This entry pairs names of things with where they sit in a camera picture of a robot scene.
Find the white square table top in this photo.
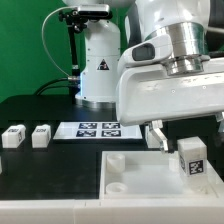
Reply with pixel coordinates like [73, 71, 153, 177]
[99, 151, 222, 199]

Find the white sheet with markers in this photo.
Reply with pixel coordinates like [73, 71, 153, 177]
[53, 122, 142, 140]

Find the white L-shaped obstacle wall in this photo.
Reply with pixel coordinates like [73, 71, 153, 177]
[0, 181, 224, 224]

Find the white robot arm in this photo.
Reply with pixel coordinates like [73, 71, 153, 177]
[63, 0, 224, 149]

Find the black camera on stand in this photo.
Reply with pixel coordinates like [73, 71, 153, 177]
[77, 4, 111, 18]

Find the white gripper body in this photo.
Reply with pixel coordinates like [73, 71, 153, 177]
[116, 34, 224, 126]

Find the grey camera cable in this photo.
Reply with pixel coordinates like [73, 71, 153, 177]
[41, 5, 80, 78]

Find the black base cable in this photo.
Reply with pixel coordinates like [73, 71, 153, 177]
[35, 77, 81, 97]

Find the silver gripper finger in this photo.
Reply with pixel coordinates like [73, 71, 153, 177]
[215, 112, 224, 133]
[149, 120, 168, 153]

